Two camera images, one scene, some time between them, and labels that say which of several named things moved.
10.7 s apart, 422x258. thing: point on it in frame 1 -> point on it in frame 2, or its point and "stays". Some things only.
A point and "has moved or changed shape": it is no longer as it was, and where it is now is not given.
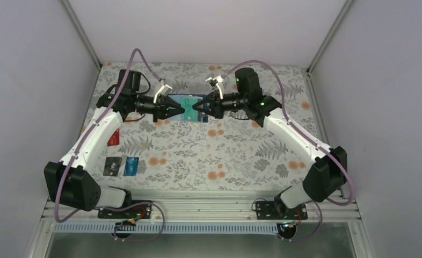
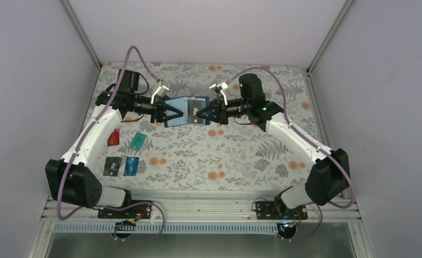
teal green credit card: [190, 114] -> [137, 141]
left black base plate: [140, 212] stays
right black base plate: [266, 210] stays
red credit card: [114, 139] stays
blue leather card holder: [203, 117] has moved or changed shape
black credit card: [112, 166] stays
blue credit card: [131, 167] stays
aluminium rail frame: [208, 206] stays
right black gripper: [215, 105] -> [218, 110]
